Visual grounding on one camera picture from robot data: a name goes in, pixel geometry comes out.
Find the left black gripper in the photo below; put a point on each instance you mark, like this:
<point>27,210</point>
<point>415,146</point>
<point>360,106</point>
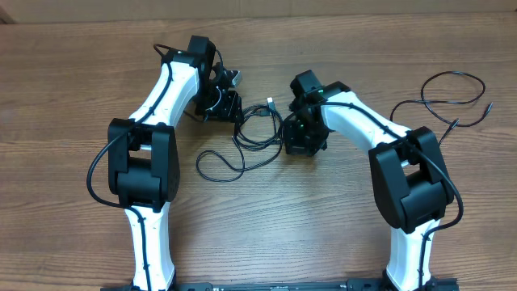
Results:
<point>228,111</point>

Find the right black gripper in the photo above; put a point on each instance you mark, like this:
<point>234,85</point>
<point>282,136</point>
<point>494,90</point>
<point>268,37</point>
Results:
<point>299,143</point>

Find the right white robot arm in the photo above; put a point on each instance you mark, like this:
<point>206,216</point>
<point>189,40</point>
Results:
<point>410,181</point>

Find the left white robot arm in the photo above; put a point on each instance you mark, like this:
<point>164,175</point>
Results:
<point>138,169</point>

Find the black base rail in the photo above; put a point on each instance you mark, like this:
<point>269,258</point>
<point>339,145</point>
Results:
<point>278,286</point>

